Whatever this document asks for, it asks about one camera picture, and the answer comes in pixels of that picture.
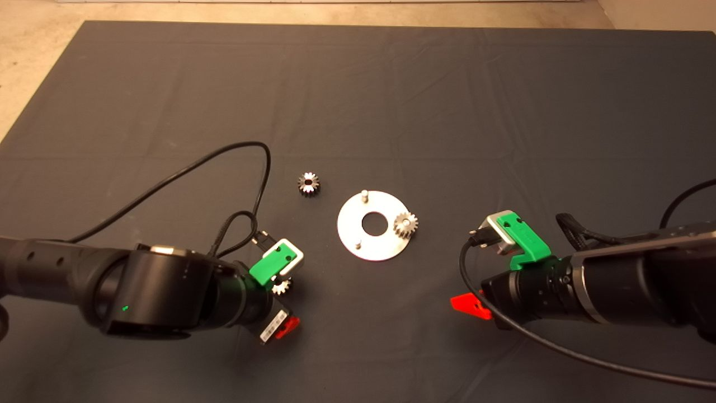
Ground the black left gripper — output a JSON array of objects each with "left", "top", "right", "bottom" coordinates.
[{"left": 215, "top": 257, "right": 301, "bottom": 345}]

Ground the black camera cable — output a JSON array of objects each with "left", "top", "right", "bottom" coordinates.
[
  {"left": 460, "top": 179, "right": 716, "bottom": 390},
  {"left": 70, "top": 141, "right": 273, "bottom": 244}
]

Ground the braided black right arm cable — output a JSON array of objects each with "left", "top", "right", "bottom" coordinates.
[{"left": 555, "top": 212, "right": 621, "bottom": 247}]

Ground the braided black left arm cable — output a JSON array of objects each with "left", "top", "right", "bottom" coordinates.
[{"left": 208, "top": 210, "right": 275, "bottom": 259}]

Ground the dark grey table cloth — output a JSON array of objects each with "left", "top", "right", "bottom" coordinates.
[{"left": 0, "top": 21, "right": 716, "bottom": 403}]

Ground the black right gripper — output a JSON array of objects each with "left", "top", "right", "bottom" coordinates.
[{"left": 450, "top": 256, "right": 580, "bottom": 331}]

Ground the braided black arm cable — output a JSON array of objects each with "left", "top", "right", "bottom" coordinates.
[
  {"left": 208, "top": 210, "right": 275, "bottom": 259},
  {"left": 555, "top": 212, "right": 621, "bottom": 247}
]

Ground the green left camera mount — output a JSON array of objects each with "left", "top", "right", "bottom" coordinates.
[{"left": 249, "top": 242, "right": 297, "bottom": 286}]

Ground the green right camera mount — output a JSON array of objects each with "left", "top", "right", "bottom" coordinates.
[{"left": 497, "top": 210, "right": 552, "bottom": 269}]

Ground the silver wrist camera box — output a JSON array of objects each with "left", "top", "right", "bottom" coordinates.
[
  {"left": 486, "top": 213, "right": 518, "bottom": 255},
  {"left": 277, "top": 238, "right": 305, "bottom": 279}
]

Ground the round metal carrier plate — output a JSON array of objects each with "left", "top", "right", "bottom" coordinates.
[{"left": 337, "top": 190, "right": 414, "bottom": 262}]

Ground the black right camera cable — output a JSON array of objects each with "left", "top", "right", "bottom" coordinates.
[{"left": 460, "top": 179, "right": 716, "bottom": 390}]

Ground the black left camera cable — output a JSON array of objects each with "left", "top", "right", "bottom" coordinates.
[{"left": 70, "top": 141, "right": 273, "bottom": 244}]

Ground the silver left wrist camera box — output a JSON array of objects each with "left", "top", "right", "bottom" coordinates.
[{"left": 277, "top": 238, "right": 305, "bottom": 279}]

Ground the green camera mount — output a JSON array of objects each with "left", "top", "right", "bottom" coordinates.
[
  {"left": 497, "top": 210, "right": 552, "bottom": 269},
  {"left": 249, "top": 242, "right": 297, "bottom": 286}
]

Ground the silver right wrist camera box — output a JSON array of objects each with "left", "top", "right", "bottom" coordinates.
[{"left": 486, "top": 213, "right": 518, "bottom": 255}]

